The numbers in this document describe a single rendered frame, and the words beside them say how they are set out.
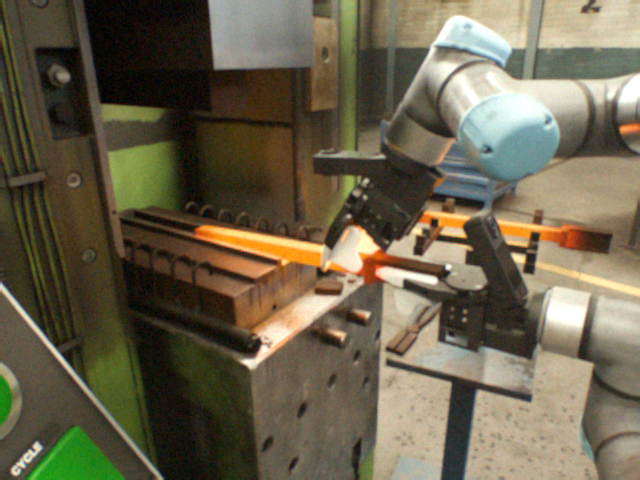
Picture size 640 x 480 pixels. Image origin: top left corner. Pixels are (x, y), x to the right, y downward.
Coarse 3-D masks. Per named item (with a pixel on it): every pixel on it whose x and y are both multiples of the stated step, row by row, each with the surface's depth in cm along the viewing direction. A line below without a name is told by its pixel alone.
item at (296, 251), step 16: (224, 240) 79; (240, 240) 77; (256, 240) 75; (272, 240) 75; (288, 240) 74; (288, 256) 72; (304, 256) 70; (320, 256) 69; (368, 256) 65; (384, 256) 65; (352, 272) 66; (368, 272) 64; (416, 272) 61; (432, 272) 60
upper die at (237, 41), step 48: (96, 0) 61; (144, 0) 57; (192, 0) 53; (240, 0) 55; (288, 0) 62; (96, 48) 64; (144, 48) 59; (192, 48) 55; (240, 48) 57; (288, 48) 64
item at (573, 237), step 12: (432, 216) 107; (444, 216) 107; (456, 216) 107; (468, 216) 107; (504, 228) 101; (516, 228) 100; (528, 228) 99; (540, 228) 99; (552, 228) 99; (564, 228) 97; (576, 228) 96; (588, 228) 96; (600, 228) 96; (552, 240) 98; (564, 240) 96; (576, 240) 97; (588, 240) 96; (600, 240) 95; (600, 252) 95
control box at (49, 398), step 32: (0, 288) 33; (0, 320) 32; (0, 352) 31; (32, 352) 33; (32, 384) 32; (64, 384) 34; (32, 416) 31; (64, 416) 33; (96, 416) 36; (0, 448) 29; (32, 448) 30; (128, 448) 37
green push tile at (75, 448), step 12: (72, 432) 33; (84, 432) 33; (60, 444) 32; (72, 444) 32; (84, 444) 33; (48, 456) 31; (60, 456) 31; (72, 456) 32; (84, 456) 33; (96, 456) 33; (36, 468) 30; (48, 468) 30; (60, 468) 31; (72, 468) 31; (84, 468) 32; (96, 468) 33; (108, 468) 34
